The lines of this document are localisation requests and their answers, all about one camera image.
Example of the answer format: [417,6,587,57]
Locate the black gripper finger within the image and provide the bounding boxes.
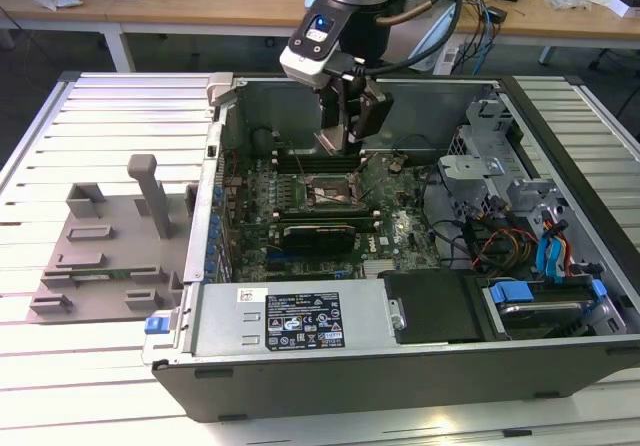
[319,84,348,142]
[343,77,395,156]

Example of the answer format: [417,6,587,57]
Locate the silver square CPU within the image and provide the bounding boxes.
[312,129,354,158]

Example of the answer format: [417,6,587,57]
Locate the thin wire locking lever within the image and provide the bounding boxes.
[293,146,312,183]
[353,152,379,179]

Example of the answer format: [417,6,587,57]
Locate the metal socket cover frame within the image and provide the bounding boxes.
[349,151,381,206]

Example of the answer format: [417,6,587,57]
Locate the CPU socket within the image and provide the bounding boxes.
[299,173,369,213]

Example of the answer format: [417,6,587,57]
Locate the black RAM slot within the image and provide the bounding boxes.
[273,164,366,173]
[273,160,366,168]
[273,155,366,164]
[272,221,380,231]
[272,213,379,221]
[272,217,380,226]
[272,207,379,216]
[273,149,366,159]

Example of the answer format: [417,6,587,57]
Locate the black round chassis speaker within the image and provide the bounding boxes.
[249,126,275,156]

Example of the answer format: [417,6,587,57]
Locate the white labelled box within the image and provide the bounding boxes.
[438,44,464,76]

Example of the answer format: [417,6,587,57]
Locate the silver drive cage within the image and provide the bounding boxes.
[437,98,574,227]

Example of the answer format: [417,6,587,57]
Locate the black graphics card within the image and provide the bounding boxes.
[279,223,357,256]

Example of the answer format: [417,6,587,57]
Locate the green motherboard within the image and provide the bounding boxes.
[219,148,451,283]

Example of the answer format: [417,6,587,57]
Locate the long wooden desk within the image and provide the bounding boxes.
[0,0,640,75]

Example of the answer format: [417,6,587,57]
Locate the black plastic bay cover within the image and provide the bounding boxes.
[382,270,485,345]

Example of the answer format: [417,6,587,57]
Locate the hard disk in blue carrier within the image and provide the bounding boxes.
[482,276,610,340]

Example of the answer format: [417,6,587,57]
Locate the grey power supply box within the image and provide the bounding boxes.
[189,279,406,360]

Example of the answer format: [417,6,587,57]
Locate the grey parts rack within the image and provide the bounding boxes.
[29,153,201,325]

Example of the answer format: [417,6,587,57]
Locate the green RAM stick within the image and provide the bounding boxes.
[73,269,157,281]

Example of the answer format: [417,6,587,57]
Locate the open black PC case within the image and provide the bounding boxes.
[142,72,640,423]

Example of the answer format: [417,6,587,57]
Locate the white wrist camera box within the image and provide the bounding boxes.
[278,10,354,88]

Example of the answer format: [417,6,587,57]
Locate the grey case latch handle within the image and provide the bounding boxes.
[205,72,236,108]

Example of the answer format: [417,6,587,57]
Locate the coloured power wire bundle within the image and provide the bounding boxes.
[469,225,539,270]

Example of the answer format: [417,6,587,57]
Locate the blue data wire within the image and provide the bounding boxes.
[535,219,569,287]

